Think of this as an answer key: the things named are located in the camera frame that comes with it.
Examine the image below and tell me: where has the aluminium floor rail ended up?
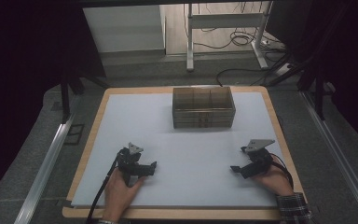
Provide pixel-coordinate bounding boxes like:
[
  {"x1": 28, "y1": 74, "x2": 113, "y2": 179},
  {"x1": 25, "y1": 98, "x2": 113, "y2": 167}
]
[
  {"x1": 300, "y1": 90, "x2": 358, "y2": 224},
  {"x1": 13, "y1": 113, "x2": 76, "y2": 224}
]

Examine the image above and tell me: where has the dark curtain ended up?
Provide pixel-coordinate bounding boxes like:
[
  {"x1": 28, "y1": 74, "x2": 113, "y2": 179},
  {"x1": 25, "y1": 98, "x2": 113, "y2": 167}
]
[
  {"x1": 0, "y1": 0, "x2": 107, "y2": 210},
  {"x1": 265, "y1": 0, "x2": 358, "y2": 157}
]

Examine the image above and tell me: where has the white cabinet panel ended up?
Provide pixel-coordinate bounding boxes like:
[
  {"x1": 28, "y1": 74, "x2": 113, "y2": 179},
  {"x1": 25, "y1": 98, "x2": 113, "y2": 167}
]
[{"x1": 82, "y1": 4, "x2": 167, "y2": 54}]

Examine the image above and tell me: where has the black floor bracket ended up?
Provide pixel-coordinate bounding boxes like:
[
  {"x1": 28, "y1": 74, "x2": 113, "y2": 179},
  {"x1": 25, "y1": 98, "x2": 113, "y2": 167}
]
[{"x1": 62, "y1": 123, "x2": 86, "y2": 147}]

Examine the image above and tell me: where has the person's left hand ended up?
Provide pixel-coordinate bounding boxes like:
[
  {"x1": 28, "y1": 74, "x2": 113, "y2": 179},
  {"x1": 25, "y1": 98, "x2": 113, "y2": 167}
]
[{"x1": 102, "y1": 167, "x2": 146, "y2": 224}]

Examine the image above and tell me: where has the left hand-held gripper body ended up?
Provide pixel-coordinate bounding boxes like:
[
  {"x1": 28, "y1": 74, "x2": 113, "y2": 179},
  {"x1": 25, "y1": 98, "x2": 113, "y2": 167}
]
[{"x1": 117, "y1": 142, "x2": 152, "y2": 188}]

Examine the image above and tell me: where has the black metal stand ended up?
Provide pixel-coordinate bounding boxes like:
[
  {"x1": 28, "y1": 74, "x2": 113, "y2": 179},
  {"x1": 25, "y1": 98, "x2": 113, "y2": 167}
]
[
  {"x1": 58, "y1": 69, "x2": 110, "y2": 125},
  {"x1": 296, "y1": 59, "x2": 337, "y2": 121}
]

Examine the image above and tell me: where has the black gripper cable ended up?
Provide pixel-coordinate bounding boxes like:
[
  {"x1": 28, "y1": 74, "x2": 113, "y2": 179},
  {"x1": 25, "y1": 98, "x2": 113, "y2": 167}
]
[
  {"x1": 269, "y1": 153, "x2": 295, "y2": 189},
  {"x1": 85, "y1": 149, "x2": 126, "y2": 224}
]

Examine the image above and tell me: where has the long black floor cable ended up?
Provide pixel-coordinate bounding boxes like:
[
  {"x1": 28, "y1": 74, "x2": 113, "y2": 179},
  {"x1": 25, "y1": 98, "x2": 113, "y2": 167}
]
[{"x1": 215, "y1": 50, "x2": 293, "y2": 88}]

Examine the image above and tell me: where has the person's right hand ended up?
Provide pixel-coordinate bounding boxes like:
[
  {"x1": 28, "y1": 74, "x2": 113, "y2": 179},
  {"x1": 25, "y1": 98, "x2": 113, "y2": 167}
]
[{"x1": 251, "y1": 154, "x2": 295, "y2": 198}]

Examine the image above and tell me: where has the white metal desk frame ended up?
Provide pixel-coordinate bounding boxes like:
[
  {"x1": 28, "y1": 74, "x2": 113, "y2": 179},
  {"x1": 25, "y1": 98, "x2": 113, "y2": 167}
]
[{"x1": 186, "y1": 1, "x2": 274, "y2": 73}]

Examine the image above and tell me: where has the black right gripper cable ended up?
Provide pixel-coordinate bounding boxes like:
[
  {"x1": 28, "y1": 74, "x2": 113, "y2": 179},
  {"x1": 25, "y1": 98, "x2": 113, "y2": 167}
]
[{"x1": 269, "y1": 153, "x2": 295, "y2": 189}]

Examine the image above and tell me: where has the white power strip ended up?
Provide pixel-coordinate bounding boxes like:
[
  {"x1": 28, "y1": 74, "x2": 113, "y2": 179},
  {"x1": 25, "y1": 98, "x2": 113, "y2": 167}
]
[
  {"x1": 273, "y1": 63, "x2": 295, "y2": 78},
  {"x1": 260, "y1": 38, "x2": 287, "y2": 52}
]

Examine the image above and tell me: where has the white table mat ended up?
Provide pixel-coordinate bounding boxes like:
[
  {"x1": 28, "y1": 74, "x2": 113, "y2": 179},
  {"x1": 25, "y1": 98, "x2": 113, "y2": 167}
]
[{"x1": 70, "y1": 91, "x2": 288, "y2": 209}]

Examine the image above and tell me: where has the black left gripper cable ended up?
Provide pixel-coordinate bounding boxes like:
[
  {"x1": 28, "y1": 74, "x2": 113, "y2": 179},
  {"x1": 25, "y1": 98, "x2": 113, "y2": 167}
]
[{"x1": 85, "y1": 149, "x2": 126, "y2": 224}]

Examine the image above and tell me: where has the brown transparent drawer organizer box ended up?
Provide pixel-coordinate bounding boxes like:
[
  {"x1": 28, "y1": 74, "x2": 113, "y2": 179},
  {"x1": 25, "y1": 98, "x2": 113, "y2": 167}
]
[{"x1": 172, "y1": 86, "x2": 237, "y2": 130}]

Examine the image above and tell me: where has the coiled black floor cable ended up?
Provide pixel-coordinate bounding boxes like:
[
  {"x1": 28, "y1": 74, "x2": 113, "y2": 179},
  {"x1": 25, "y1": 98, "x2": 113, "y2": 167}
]
[{"x1": 193, "y1": 2, "x2": 262, "y2": 50}]

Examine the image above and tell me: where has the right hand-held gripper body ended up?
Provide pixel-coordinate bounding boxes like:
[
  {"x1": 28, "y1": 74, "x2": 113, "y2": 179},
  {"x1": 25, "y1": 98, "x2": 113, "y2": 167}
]
[{"x1": 240, "y1": 138, "x2": 276, "y2": 180}]

